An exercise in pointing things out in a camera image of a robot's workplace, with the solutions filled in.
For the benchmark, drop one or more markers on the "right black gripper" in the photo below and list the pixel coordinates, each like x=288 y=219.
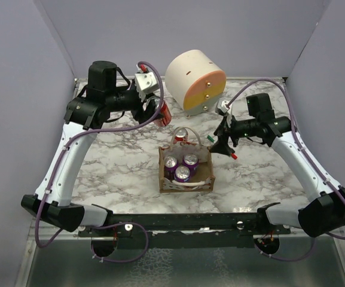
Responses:
x=223 y=132

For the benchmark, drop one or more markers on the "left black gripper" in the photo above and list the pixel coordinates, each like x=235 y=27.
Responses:
x=142 y=114

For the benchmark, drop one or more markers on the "red soda can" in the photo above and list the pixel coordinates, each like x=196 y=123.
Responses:
x=164 y=118
x=181 y=136

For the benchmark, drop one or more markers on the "purple soda can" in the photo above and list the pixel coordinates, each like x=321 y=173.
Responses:
x=191 y=161
x=182 y=174
x=170 y=165

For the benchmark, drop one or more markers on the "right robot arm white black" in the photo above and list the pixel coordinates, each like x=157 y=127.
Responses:
x=325 y=211

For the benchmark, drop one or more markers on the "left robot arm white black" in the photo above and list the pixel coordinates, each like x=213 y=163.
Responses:
x=84 y=119

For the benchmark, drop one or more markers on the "green capped marker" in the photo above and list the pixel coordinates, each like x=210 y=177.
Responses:
x=210 y=139

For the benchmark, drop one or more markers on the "red soda can front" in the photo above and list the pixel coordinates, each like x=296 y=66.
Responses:
x=181 y=136

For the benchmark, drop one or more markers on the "round pastel drawer cabinet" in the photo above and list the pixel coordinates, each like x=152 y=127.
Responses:
x=195 y=82

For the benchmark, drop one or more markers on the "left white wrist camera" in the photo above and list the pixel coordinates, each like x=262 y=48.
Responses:
x=146 y=83

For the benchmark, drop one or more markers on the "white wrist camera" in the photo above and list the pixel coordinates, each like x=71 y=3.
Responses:
x=146 y=83
x=224 y=109

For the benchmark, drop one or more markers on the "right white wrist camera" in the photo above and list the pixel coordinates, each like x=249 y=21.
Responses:
x=224 y=109

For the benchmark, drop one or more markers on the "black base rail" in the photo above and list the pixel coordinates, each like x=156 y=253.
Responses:
x=183 y=230

